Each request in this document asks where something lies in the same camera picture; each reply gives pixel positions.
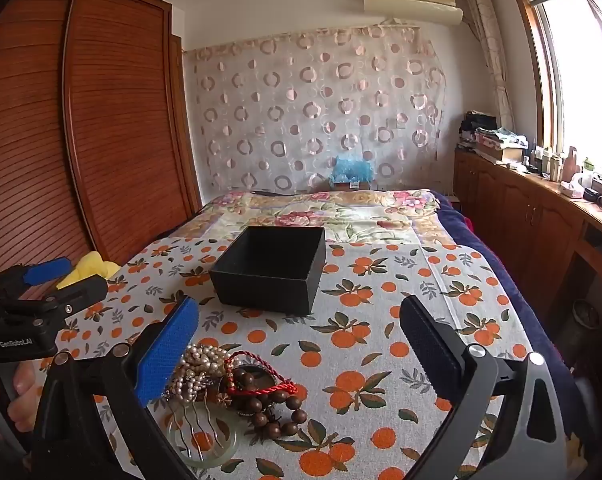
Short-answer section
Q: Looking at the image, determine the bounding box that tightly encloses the circle pattern wall curtain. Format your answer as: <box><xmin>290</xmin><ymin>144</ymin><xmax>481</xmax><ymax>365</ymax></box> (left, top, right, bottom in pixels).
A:
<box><xmin>183</xmin><ymin>20</ymin><xmax>449</xmax><ymax>196</ymax></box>

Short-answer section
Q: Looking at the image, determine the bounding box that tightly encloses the pearl necklace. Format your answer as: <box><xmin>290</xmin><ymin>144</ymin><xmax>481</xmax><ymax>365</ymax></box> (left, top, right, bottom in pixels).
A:
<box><xmin>166</xmin><ymin>344</ymin><xmax>232</xmax><ymax>403</ymax></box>

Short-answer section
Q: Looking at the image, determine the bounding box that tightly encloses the wooden framed window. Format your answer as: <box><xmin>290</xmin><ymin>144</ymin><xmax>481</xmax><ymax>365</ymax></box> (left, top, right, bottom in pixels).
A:
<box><xmin>508</xmin><ymin>0</ymin><xmax>602</xmax><ymax>173</ymax></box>

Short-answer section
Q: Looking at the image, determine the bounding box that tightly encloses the wooden bead bracelet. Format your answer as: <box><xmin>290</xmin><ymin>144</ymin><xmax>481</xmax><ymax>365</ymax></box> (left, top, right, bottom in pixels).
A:
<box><xmin>226</xmin><ymin>367</ymin><xmax>309</xmax><ymax>439</ymax></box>

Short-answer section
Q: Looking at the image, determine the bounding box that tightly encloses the dark blue blanket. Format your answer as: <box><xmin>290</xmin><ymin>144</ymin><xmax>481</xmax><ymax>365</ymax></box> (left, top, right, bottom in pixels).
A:
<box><xmin>431</xmin><ymin>192</ymin><xmax>576</xmax><ymax>376</ymax></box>

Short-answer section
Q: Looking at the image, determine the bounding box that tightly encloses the floral blanket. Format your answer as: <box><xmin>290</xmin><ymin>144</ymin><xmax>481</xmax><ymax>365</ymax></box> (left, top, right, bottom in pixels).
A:
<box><xmin>173</xmin><ymin>189</ymin><xmax>449</xmax><ymax>253</ymax></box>

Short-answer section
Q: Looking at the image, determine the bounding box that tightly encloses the metal hair comb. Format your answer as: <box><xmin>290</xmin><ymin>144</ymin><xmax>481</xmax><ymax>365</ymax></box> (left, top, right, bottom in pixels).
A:
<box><xmin>170</xmin><ymin>377</ymin><xmax>232</xmax><ymax>453</ymax></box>

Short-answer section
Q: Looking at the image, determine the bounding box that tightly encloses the row of small bottles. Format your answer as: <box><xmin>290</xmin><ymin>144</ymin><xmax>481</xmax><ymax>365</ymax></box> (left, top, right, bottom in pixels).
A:
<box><xmin>528</xmin><ymin>145</ymin><xmax>566</xmax><ymax>182</ymax></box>

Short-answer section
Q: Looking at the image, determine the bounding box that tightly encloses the patterned window curtain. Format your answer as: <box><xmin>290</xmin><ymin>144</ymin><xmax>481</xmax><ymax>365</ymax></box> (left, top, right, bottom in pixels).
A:
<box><xmin>462</xmin><ymin>0</ymin><xmax>516</xmax><ymax>133</ymax></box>

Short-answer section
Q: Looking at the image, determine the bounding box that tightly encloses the brown wooden wardrobe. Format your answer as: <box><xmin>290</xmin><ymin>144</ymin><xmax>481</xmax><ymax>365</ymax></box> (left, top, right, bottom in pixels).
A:
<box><xmin>0</xmin><ymin>0</ymin><xmax>204</xmax><ymax>271</ymax></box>

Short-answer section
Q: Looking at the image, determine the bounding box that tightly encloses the pale jade bangle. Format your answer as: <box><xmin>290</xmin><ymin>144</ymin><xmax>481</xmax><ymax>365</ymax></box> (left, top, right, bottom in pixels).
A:
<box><xmin>167</xmin><ymin>412</ymin><xmax>243</xmax><ymax>470</ymax></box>

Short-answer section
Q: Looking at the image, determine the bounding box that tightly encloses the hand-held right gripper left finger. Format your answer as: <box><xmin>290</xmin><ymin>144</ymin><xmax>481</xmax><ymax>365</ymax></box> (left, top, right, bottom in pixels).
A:
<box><xmin>31</xmin><ymin>296</ymin><xmax>200</xmax><ymax>480</ymax></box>

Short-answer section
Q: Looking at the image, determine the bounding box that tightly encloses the dark round bin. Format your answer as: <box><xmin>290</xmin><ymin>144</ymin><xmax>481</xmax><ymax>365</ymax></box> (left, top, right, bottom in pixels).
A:
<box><xmin>572</xmin><ymin>299</ymin><xmax>602</xmax><ymax>332</ymax></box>

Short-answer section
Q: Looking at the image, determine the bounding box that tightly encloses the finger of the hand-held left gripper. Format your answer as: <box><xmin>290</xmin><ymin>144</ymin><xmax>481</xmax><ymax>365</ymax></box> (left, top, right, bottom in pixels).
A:
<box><xmin>33</xmin><ymin>275</ymin><xmax>109</xmax><ymax>318</ymax></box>
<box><xmin>11</xmin><ymin>257</ymin><xmax>73</xmax><ymax>291</ymax></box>

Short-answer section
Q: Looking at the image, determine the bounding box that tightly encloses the stack of folded fabrics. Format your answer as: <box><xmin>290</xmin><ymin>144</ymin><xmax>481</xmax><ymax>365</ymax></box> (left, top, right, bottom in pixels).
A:
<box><xmin>475</xmin><ymin>127</ymin><xmax>530</xmax><ymax>164</ymax></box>

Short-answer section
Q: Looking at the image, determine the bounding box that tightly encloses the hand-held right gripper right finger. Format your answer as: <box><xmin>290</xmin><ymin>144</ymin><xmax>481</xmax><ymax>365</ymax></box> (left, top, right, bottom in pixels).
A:
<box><xmin>399</xmin><ymin>294</ymin><xmax>569</xmax><ymax>480</ymax></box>

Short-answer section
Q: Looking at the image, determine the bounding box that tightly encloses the yellow plush toy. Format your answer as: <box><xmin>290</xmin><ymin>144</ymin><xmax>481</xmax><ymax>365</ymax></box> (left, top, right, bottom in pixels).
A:
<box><xmin>56</xmin><ymin>251</ymin><xmax>120</xmax><ymax>291</ymax></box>

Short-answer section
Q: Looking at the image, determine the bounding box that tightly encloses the person's left hand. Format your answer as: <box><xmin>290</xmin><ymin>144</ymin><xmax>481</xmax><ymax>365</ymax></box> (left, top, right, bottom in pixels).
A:
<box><xmin>0</xmin><ymin>360</ymin><xmax>38</xmax><ymax>433</ymax></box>

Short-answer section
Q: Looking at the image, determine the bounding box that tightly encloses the red cord bracelet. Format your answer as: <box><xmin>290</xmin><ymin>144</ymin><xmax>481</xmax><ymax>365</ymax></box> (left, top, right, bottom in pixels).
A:
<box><xmin>224</xmin><ymin>350</ymin><xmax>300</xmax><ymax>402</ymax></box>

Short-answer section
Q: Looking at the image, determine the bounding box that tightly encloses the orange print cloth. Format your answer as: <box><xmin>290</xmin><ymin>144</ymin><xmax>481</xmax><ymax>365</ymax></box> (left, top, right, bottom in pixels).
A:
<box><xmin>21</xmin><ymin>240</ymin><xmax>534</xmax><ymax>480</ymax></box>

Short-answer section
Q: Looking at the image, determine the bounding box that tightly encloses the black cardboard box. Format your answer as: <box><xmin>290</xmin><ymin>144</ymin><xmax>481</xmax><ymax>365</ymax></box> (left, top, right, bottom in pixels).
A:
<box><xmin>210</xmin><ymin>226</ymin><xmax>326</xmax><ymax>316</ymax></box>

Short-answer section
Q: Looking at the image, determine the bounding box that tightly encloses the brown wooden cabinet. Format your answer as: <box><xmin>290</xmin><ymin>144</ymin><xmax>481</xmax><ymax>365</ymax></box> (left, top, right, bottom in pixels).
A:
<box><xmin>453</xmin><ymin>147</ymin><xmax>602</xmax><ymax>341</ymax></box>

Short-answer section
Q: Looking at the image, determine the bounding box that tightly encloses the pile of dark clothes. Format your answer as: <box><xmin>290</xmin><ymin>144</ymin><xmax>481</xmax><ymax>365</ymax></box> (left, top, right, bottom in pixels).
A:
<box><xmin>458</xmin><ymin>110</ymin><xmax>499</xmax><ymax>152</ymax></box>

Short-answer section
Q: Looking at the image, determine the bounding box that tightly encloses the blue gift bag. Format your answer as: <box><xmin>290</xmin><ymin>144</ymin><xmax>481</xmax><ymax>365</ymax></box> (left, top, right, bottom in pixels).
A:
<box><xmin>331</xmin><ymin>156</ymin><xmax>374</xmax><ymax>185</ymax></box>

